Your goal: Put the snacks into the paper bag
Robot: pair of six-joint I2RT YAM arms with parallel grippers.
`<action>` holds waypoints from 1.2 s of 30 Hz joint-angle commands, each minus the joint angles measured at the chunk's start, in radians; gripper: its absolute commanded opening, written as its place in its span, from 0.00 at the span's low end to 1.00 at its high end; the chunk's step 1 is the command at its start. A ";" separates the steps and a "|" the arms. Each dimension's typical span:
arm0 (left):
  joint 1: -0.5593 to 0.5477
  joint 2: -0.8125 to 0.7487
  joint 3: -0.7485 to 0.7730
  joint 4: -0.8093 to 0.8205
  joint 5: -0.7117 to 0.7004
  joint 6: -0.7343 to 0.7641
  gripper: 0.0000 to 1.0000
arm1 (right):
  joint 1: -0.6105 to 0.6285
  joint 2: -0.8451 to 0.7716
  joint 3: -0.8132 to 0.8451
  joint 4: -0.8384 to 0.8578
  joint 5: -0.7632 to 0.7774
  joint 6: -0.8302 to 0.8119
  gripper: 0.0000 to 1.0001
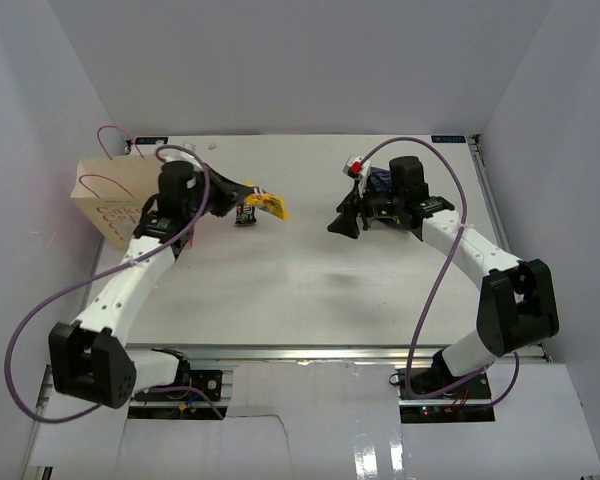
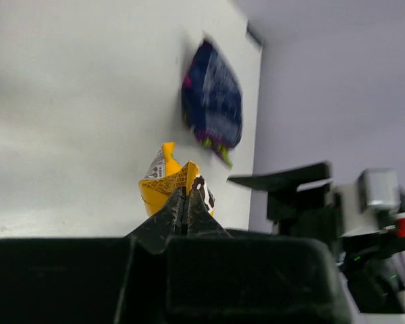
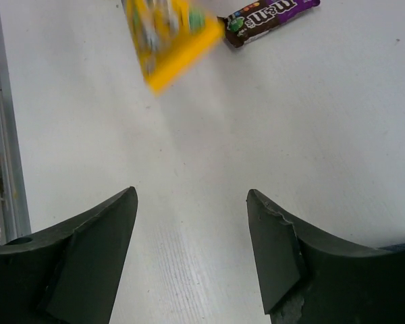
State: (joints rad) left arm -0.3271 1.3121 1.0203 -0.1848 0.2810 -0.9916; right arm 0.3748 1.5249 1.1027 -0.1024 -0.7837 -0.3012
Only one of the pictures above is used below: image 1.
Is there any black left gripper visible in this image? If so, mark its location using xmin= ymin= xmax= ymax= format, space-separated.
xmin=185 ymin=164 xmax=253 ymax=222

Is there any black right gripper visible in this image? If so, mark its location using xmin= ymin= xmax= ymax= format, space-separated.
xmin=329 ymin=178 xmax=406 ymax=239

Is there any purple M&M packet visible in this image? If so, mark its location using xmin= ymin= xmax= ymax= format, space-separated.
xmin=234 ymin=201 xmax=257 ymax=227

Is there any yellow M&M packet back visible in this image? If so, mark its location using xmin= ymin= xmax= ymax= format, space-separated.
xmin=245 ymin=183 xmax=289 ymax=221

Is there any beige and pink paper bag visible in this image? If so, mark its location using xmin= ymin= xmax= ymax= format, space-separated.
xmin=69 ymin=124 xmax=197 ymax=251

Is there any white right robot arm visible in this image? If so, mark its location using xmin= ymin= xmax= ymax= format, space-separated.
xmin=327 ymin=156 xmax=559 ymax=399

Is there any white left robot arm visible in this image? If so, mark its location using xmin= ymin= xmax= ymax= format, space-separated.
xmin=48 ymin=161 xmax=253 ymax=409

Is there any large dark blue snack bag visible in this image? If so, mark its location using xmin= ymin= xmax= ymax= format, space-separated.
xmin=366 ymin=167 xmax=392 ymax=191

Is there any blue label back left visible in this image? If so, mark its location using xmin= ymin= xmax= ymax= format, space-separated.
xmin=134 ymin=136 xmax=169 ymax=146

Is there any blue label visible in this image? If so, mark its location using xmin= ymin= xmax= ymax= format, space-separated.
xmin=431 ymin=135 xmax=467 ymax=144
xmin=134 ymin=136 xmax=169 ymax=146

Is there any blue label back right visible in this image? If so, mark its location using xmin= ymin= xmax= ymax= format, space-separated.
xmin=431 ymin=135 xmax=467 ymax=144

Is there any white cardboard front panel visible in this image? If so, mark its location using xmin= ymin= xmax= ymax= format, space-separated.
xmin=30 ymin=363 xmax=600 ymax=479

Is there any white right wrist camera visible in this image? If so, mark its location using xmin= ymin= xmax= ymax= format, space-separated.
xmin=343 ymin=155 xmax=371 ymax=197

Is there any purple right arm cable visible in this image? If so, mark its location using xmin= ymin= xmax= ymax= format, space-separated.
xmin=359 ymin=137 xmax=521 ymax=412

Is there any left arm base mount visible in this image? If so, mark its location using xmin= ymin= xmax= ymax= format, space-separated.
xmin=128 ymin=369 xmax=227 ymax=421

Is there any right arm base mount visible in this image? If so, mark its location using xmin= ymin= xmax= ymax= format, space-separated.
xmin=388 ymin=369 xmax=496 ymax=425

